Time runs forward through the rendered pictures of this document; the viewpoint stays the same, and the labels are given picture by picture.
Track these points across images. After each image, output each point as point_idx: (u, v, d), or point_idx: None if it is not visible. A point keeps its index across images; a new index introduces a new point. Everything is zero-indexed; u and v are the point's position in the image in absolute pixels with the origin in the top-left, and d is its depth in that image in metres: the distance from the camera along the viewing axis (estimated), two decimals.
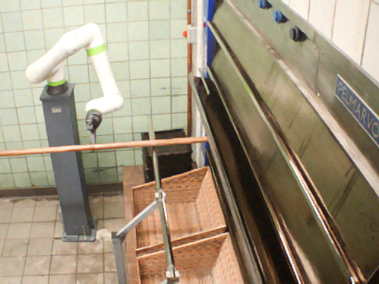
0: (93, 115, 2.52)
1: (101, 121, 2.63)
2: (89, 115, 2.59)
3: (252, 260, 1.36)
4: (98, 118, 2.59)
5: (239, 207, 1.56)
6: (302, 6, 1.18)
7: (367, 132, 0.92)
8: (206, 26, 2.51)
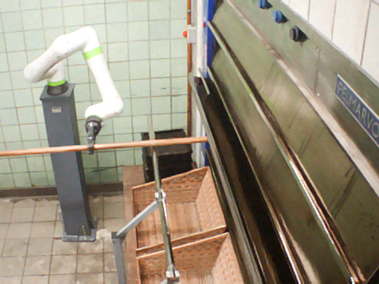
0: (93, 124, 2.44)
1: (101, 127, 2.56)
2: (88, 121, 2.52)
3: (252, 260, 1.36)
4: (98, 124, 2.52)
5: (239, 207, 1.56)
6: (302, 6, 1.18)
7: (367, 132, 0.92)
8: (206, 26, 2.51)
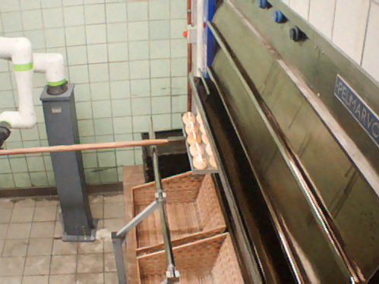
0: None
1: (10, 133, 2.50)
2: None
3: (252, 260, 1.36)
4: (6, 130, 2.46)
5: (239, 207, 1.56)
6: (302, 6, 1.18)
7: (367, 132, 0.92)
8: (206, 26, 2.51)
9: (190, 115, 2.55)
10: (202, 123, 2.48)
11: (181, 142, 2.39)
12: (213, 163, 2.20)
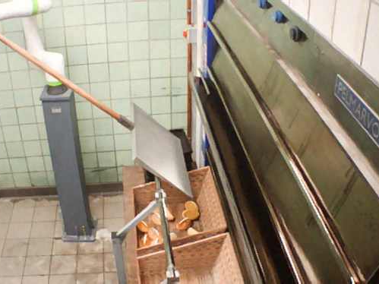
0: None
1: None
2: None
3: (252, 260, 1.36)
4: None
5: (239, 207, 1.56)
6: (302, 6, 1.18)
7: (367, 132, 0.92)
8: (206, 26, 2.51)
9: None
10: (156, 217, 2.74)
11: (130, 127, 2.31)
12: None
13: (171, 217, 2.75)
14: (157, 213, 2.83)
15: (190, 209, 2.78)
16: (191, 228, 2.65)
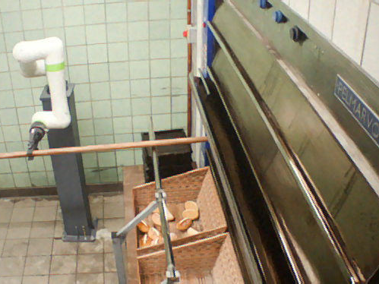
0: (34, 130, 2.41)
1: (45, 133, 2.53)
2: (32, 127, 2.49)
3: (252, 260, 1.36)
4: (41, 130, 2.49)
5: (239, 207, 1.56)
6: (302, 6, 1.18)
7: (367, 132, 0.92)
8: (206, 26, 2.51)
9: None
10: (156, 217, 2.74)
11: None
12: None
13: (171, 217, 2.75)
14: (157, 213, 2.83)
15: (190, 209, 2.78)
16: (191, 228, 2.65)
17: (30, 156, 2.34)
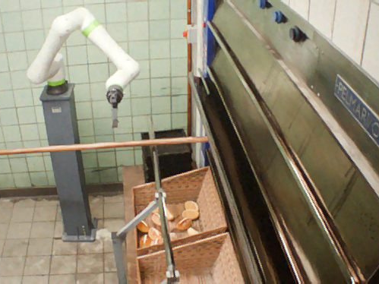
0: (115, 89, 2.43)
1: (123, 96, 2.54)
2: (110, 89, 2.50)
3: (252, 260, 1.36)
4: (120, 93, 2.50)
5: (239, 207, 1.56)
6: (302, 6, 1.18)
7: (367, 132, 0.92)
8: (206, 26, 2.51)
9: None
10: (156, 217, 2.74)
11: None
12: None
13: (171, 217, 2.75)
14: (157, 213, 2.83)
15: (190, 209, 2.78)
16: (191, 228, 2.65)
17: (114, 123, 2.40)
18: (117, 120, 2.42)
